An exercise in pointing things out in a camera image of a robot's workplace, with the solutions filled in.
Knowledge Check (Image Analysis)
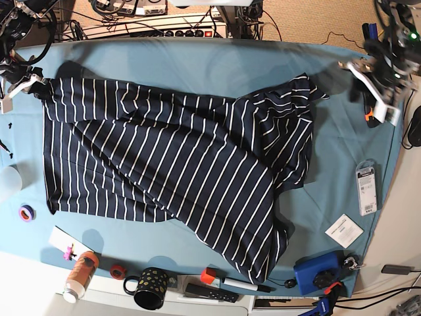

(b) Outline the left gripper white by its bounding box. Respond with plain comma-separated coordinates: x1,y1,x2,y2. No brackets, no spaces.
338,57,395,105

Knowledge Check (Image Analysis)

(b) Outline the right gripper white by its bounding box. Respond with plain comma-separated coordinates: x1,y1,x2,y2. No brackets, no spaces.
6,67,53,101

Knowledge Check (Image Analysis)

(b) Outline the navy white striped t-shirt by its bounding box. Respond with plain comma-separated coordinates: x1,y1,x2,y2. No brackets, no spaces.
41,74,328,284

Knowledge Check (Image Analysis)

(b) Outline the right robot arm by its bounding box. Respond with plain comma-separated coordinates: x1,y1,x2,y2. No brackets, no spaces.
1,1,57,101

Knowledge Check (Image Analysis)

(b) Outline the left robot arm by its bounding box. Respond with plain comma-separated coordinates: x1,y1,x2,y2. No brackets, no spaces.
339,1,420,106

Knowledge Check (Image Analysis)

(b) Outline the orange black utility knife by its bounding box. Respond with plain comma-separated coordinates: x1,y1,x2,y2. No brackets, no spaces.
362,92,380,128

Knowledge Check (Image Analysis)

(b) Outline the teal table cloth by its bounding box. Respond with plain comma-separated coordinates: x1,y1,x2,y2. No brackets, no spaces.
1,38,401,278

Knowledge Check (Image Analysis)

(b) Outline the black computer mouse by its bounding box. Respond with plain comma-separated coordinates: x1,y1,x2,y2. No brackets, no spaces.
407,106,421,147

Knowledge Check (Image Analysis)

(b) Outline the clear plastic blister pack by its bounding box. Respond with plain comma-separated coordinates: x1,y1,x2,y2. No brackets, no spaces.
355,160,378,217

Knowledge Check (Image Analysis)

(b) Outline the translucent white cup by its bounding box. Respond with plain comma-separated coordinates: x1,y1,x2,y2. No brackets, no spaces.
0,166,22,202

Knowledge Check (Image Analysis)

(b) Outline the purple tape roll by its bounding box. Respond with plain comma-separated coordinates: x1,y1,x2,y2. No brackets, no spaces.
18,205,36,222

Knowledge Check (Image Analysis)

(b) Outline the white square paper packet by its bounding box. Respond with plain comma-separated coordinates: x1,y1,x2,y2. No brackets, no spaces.
325,214,364,249

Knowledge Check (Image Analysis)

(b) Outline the white paper sheet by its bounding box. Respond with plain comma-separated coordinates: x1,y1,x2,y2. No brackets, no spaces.
48,226,93,258

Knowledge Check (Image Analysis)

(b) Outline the black power strip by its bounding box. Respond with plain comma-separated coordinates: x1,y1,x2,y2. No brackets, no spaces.
142,29,214,38

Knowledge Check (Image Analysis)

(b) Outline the silver carabiner keyring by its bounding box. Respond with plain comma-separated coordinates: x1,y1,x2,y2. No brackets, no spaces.
343,256,364,271

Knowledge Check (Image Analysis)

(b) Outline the orange bottle white cap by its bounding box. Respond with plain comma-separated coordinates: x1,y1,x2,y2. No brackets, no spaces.
62,251,99,303

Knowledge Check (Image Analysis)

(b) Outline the black power adapter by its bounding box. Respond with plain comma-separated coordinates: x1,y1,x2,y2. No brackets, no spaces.
381,264,413,275

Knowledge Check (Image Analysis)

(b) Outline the blue plastic box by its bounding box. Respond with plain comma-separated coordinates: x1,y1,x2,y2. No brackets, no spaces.
293,251,344,296

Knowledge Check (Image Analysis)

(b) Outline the black knob on box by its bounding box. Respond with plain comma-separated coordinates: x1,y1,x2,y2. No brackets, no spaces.
312,270,336,290

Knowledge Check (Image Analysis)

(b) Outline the red tape roll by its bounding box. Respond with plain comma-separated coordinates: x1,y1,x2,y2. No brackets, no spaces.
109,264,127,280

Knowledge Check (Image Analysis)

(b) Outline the blue orange clamp bottom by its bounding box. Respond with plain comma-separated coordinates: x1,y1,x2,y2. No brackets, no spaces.
301,282,343,316

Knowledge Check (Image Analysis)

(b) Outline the white black marker pen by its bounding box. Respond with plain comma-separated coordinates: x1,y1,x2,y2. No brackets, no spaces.
220,278,274,293

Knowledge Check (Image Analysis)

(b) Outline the black mug gold pattern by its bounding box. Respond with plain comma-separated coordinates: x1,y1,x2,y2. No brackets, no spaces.
123,267,169,311

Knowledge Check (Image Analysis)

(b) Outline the orange red cube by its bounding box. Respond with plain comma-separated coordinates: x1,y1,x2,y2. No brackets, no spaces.
200,267,216,284

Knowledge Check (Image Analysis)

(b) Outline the black remote control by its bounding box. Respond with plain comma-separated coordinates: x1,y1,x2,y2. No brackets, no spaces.
185,283,239,303

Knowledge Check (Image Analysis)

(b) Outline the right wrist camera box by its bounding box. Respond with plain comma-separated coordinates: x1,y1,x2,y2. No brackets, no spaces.
0,97,13,115

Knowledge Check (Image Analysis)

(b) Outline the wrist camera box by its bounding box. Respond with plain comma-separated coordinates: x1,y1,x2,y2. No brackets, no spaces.
0,97,13,115
373,101,401,126

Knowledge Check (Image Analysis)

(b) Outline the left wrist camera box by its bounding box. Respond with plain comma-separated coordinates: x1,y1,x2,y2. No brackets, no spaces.
373,101,401,126

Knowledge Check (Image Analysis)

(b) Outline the black lanyard with clip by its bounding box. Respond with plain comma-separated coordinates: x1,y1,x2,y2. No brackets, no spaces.
268,278,297,290

